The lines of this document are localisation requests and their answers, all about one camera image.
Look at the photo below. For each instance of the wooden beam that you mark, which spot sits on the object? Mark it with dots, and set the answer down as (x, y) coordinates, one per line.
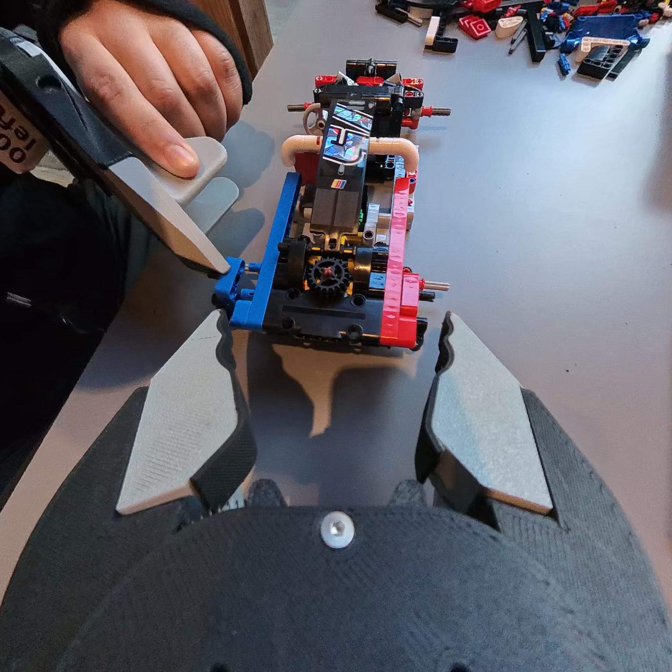
(246, 26)

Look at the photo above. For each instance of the blue L-shaped toy beam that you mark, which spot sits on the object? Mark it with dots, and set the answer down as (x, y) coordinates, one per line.
(231, 281)

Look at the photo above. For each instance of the person's left hand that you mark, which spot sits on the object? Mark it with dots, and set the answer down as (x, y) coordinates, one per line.
(147, 68)

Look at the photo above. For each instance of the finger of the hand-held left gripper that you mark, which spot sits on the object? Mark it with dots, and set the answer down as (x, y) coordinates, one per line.
(162, 210)

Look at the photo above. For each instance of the pile of loose toy pieces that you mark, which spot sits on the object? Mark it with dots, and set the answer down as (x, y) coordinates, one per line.
(603, 31)

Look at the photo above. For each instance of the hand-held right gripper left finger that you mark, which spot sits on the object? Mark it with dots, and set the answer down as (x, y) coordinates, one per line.
(173, 420)

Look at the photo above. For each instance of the small blue toy pin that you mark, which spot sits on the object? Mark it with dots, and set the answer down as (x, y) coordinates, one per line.
(564, 64)

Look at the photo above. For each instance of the partly built toy car chassis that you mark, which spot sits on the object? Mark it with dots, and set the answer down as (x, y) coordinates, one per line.
(341, 210)

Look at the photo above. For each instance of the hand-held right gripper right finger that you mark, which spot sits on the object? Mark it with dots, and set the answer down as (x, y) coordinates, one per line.
(488, 420)

